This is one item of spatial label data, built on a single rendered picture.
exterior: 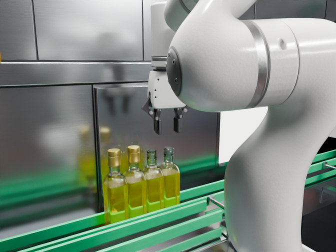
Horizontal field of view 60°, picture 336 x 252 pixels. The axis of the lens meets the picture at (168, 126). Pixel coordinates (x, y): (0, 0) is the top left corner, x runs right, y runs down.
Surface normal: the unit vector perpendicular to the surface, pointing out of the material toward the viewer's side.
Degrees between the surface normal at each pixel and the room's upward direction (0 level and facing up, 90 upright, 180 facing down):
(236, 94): 125
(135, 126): 90
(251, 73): 98
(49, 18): 90
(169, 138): 90
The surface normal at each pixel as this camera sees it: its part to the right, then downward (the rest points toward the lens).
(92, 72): 0.52, 0.18
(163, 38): -0.23, 0.22
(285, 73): 0.26, 0.33
